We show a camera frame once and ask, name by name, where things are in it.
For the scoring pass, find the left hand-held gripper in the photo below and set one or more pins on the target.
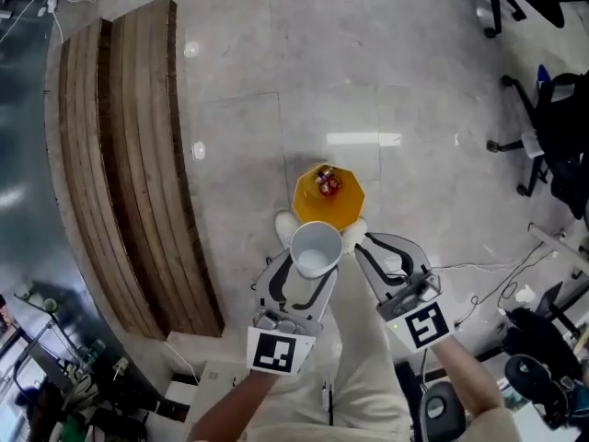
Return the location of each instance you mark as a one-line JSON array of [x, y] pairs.
[[276, 350]]

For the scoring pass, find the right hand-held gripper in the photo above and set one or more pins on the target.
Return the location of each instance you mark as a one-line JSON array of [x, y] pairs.
[[425, 322]]

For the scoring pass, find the white paper cup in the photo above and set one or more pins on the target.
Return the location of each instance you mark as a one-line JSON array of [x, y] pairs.
[[315, 247]]

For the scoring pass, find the yellow trash bin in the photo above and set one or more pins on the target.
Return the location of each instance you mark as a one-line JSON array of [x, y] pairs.
[[343, 207]]

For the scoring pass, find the person's left forearm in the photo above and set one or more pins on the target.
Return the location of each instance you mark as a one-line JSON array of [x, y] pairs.
[[239, 403]]

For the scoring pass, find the person's right forearm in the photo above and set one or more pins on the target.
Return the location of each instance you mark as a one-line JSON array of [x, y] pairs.
[[465, 371]]

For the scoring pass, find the person's right white shoe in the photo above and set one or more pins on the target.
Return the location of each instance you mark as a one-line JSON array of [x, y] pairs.
[[353, 237]]

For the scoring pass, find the person's white shoe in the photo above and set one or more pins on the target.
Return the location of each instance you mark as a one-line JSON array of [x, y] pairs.
[[353, 237], [284, 226]]

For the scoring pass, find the person's left white shoe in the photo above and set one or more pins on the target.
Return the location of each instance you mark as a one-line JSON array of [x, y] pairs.
[[284, 226]]

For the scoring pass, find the person's beige trousers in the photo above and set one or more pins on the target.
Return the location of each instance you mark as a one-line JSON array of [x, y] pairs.
[[363, 375]]

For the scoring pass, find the white box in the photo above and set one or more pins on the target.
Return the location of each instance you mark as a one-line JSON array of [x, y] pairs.
[[216, 394]]

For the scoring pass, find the grey desk leg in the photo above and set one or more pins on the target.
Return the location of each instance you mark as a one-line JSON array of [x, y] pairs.
[[559, 247]]

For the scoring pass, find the black headset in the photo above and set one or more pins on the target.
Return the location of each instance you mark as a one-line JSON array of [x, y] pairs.
[[534, 375]]

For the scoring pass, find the curved wooden bench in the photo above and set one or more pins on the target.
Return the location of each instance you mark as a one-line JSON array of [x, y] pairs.
[[87, 177], [152, 177]]

